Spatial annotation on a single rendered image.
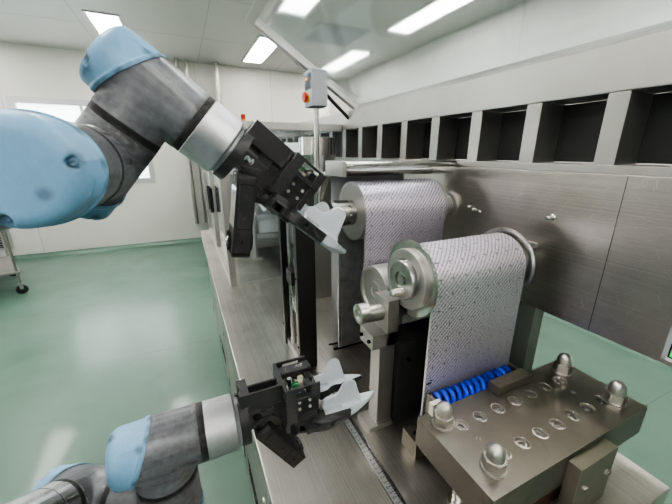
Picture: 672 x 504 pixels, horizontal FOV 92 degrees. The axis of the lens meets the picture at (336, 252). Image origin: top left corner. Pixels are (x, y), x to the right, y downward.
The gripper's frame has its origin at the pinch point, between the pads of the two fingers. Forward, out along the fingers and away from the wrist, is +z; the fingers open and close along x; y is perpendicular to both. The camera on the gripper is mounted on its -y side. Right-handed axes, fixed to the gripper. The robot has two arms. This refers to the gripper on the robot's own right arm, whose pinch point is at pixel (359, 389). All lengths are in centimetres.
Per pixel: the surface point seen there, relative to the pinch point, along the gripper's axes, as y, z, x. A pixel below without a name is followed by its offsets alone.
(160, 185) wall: -12, -56, 556
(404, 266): 18.9, 11.5, 5.0
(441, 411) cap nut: -2.6, 11.4, -7.6
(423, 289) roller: 16.0, 12.5, 0.6
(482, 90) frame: 53, 46, 24
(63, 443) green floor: -109, -98, 143
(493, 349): -0.9, 31.8, -0.4
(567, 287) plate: 12.1, 46.0, -4.3
